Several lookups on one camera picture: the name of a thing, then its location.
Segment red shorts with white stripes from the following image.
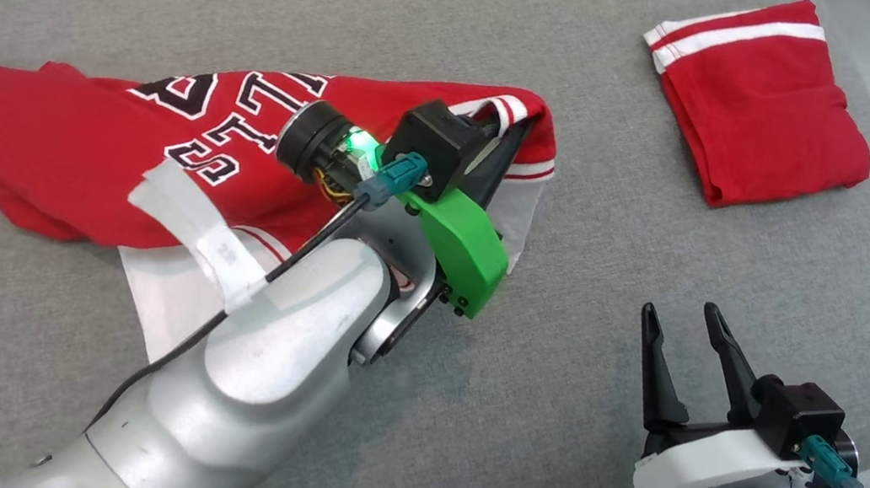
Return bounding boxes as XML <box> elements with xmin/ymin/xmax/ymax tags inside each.
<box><xmin>620</xmin><ymin>0</ymin><xmax>870</xmax><ymax>230</ymax></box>

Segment teal camera connector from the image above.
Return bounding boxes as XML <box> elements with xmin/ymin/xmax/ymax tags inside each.
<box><xmin>794</xmin><ymin>432</ymin><xmax>870</xmax><ymax>488</ymax></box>
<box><xmin>353</xmin><ymin>145</ymin><xmax>432</xmax><ymax>219</ymax></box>

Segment red and white jersey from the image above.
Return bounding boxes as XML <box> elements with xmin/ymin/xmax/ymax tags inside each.
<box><xmin>0</xmin><ymin>15</ymin><xmax>567</xmax><ymax>415</ymax></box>

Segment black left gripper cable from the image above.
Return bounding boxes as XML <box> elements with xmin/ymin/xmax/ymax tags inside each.
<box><xmin>83</xmin><ymin>162</ymin><xmax>370</xmax><ymax>469</ymax></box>

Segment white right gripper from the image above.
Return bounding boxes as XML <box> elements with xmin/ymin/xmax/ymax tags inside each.
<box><xmin>616</xmin><ymin>292</ymin><xmax>817</xmax><ymax>488</ymax></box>

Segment white tape strip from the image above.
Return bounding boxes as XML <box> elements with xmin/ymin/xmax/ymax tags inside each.
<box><xmin>115</xmin><ymin>151</ymin><xmax>286</xmax><ymax>319</ymax></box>

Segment teal left camera connector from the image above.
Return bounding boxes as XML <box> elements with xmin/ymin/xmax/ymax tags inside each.
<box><xmin>353</xmin><ymin>145</ymin><xmax>432</xmax><ymax>219</ymax></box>

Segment teal right camera connector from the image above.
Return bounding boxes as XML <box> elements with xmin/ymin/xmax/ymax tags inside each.
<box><xmin>794</xmin><ymin>432</ymin><xmax>870</xmax><ymax>488</ymax></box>

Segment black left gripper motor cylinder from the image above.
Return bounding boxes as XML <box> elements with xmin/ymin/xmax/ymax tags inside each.
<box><xmin>269</xmin><ymin>94</ymin><xmax>387</xmax><ymax>206</ymax></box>

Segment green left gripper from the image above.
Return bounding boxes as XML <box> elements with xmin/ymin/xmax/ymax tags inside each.
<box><xmin>379</xmin><ymin>96</ymin><xmax>543</xmax><ymax>325</ymax></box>

